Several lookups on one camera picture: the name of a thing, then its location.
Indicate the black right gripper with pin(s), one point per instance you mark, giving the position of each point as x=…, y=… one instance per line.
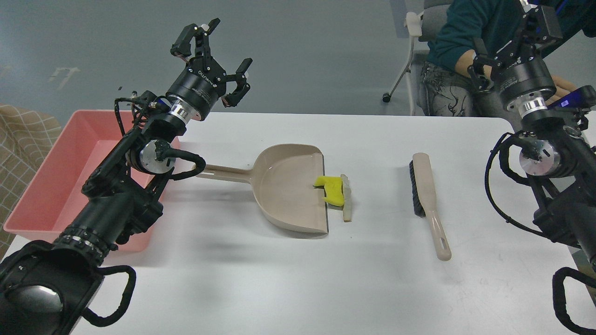
x=522, y=87

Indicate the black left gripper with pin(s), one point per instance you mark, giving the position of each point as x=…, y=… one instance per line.
x=195, y=91

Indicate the beige plastic dustpan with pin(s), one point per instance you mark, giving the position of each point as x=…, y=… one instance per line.
x=282, y=181

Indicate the beige hand brush black bristles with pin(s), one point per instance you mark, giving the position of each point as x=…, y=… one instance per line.
x=425, y=203

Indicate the yellow garbage piece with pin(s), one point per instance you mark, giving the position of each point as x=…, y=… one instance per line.
x=333, y=188

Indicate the pale translucent garbage strip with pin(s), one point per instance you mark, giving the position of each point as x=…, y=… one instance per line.
x=347, y=194

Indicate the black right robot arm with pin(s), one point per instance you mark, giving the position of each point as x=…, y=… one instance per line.
x=549, y=154

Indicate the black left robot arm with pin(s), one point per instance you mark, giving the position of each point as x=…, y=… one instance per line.
x=47, y=287

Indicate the seated person teal sweater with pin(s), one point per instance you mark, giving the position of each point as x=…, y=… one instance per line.
x=448, y=90

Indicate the grey white office chair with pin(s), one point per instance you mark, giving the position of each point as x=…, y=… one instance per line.
x=418, y=21

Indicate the beige checkered fabric seat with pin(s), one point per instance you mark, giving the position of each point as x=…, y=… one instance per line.
x=26, y=137

